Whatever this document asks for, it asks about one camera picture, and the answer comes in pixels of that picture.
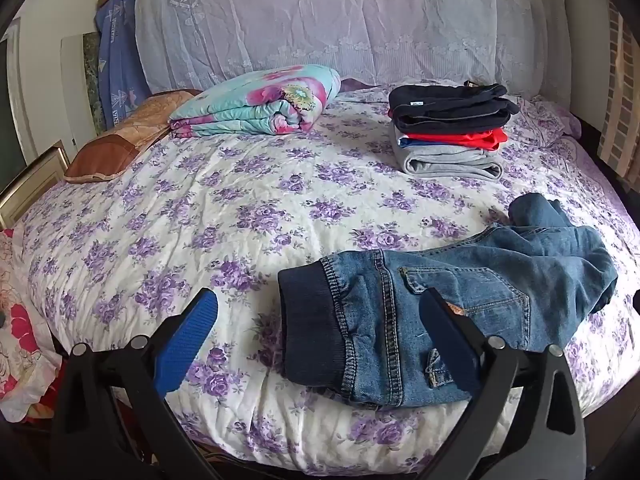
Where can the folded floral turquoise blanket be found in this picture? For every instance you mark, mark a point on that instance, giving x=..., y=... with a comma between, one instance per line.
x=255, y=102

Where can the folded black pants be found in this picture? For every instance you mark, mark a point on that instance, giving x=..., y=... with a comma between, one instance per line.
x=450, y=102

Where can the blue printed cloth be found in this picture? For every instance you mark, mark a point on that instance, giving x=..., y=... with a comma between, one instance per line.
x=117, y=60

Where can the folded grey pants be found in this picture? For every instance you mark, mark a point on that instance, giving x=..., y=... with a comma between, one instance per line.
x=445, y=160

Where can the folded red garment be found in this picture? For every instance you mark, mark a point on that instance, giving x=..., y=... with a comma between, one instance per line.
x=460, y=138

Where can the green marbled board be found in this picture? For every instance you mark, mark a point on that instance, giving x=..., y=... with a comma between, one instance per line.
x=92, y=75

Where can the brown patchwork pillow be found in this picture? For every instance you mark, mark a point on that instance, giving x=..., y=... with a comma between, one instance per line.
x=122, y=135

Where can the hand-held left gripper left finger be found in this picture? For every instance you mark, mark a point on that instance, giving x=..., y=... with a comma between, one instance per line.
x=187, y=332

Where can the gold picture frame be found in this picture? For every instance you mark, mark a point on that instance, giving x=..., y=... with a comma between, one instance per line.
x=30, y=180

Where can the purple floral bed quilt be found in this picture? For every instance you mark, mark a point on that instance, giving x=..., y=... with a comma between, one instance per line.
x=280, y=200

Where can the white lace headboard cover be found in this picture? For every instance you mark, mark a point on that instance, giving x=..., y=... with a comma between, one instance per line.
x=340, y=20

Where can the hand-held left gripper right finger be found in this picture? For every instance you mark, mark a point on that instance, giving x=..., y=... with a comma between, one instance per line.
x=445, y=335

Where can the pink floral cloth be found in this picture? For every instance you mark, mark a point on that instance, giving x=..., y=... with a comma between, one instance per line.
x=20, y=330

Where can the blue denim pants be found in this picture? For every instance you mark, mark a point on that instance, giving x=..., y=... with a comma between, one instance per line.
x=440, y=305

